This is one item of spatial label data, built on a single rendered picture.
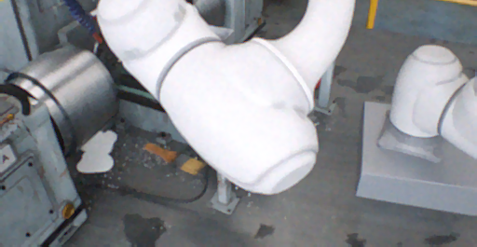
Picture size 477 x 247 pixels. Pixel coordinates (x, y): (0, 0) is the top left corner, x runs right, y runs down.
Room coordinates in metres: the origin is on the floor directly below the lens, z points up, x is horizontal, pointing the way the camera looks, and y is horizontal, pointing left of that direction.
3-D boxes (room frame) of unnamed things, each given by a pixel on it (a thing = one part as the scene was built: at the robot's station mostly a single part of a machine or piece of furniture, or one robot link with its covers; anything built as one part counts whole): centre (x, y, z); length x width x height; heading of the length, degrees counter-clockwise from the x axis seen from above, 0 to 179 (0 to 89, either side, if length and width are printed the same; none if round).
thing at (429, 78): (0.85, -0.50, 1.06); 0.18 x 0.16 x 0.22; 32
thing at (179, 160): (0.87, 0.18, 0.80); 0.21 x 0.05 x 0.01; 60
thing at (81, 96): (0.78, 0.47, 1.04); 0.37 x 0.25 x 0.25; 154
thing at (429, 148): (0.88, -0.51, 0.92); 0.22 x 0.18 x 0.06; 154
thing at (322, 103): (1.13, -0.30, 1.01); 0.08 x 0.08 x 0.42; 64
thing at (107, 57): (1.14, 0.40, 1.02); 0.15 x 0.02 x 0.15; 154
